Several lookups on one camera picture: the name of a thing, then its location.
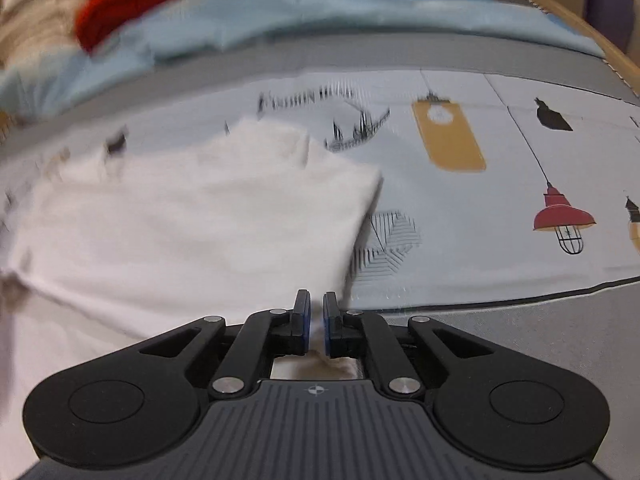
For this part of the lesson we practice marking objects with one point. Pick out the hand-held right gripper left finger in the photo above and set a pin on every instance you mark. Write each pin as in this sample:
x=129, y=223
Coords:
x=300, y=317

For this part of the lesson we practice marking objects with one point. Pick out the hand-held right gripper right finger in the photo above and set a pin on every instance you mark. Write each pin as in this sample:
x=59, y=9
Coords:
x=330, y=320

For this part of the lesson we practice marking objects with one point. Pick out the white long-sleeve shirt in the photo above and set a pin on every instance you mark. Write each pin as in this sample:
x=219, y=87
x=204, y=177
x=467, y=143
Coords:
x=175, y=235

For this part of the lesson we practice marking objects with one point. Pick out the lamp-printed blanket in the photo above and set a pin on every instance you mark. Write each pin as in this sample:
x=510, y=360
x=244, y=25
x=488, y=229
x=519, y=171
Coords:
x=500, y=240

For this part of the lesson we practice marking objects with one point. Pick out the light blue quilt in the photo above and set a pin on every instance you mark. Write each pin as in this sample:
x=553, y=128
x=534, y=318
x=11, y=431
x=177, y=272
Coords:
x=300, y=5

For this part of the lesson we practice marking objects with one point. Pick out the cream folded blanket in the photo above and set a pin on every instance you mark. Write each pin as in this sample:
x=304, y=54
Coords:
x=30, y=25

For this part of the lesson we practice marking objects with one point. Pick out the purple box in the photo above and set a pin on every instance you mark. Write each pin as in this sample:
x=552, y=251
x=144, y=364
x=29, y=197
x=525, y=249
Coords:
x=611, y=10

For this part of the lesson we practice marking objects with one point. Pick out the wooden bed frame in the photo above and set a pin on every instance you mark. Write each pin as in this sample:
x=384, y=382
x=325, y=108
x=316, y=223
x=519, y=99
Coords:
x=625, y=72

